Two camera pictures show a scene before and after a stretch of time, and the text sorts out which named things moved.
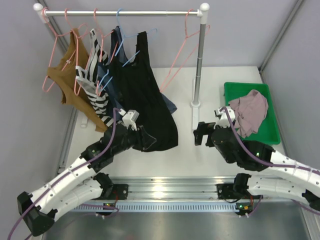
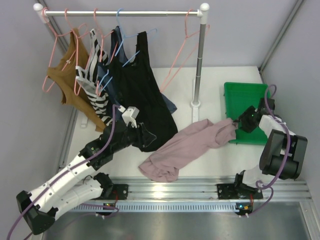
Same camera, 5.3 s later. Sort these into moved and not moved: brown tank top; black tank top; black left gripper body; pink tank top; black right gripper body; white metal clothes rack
Moved: pink tank top; black right gripper body
Not moved: black tank top; white metal clothes rack; black left gripper body; brown tank top
